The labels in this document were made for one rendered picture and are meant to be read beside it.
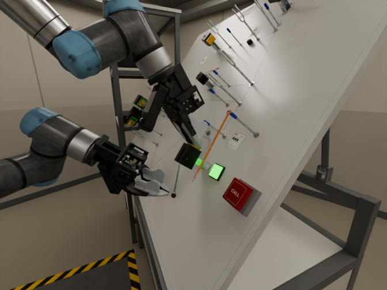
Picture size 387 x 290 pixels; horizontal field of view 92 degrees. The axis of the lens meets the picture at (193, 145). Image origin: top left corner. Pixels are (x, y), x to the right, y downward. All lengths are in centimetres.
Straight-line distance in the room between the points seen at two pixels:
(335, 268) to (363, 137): 198
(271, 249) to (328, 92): 52
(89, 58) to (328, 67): 47
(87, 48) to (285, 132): 41
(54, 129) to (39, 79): 242
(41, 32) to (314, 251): 94
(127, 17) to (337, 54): 43
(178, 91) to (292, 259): 62
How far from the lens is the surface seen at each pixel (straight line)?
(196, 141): 47
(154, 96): 45
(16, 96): 287
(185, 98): 45
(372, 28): 54
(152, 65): 44
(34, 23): 53
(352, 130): 261
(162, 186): 51
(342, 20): 60
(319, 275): 75
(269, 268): 71
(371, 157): 267
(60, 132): 50
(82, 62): 40
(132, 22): 44
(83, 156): 48
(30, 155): 56
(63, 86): 296
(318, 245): 84
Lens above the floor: 131
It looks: 17 degrees down
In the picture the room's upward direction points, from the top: straight up
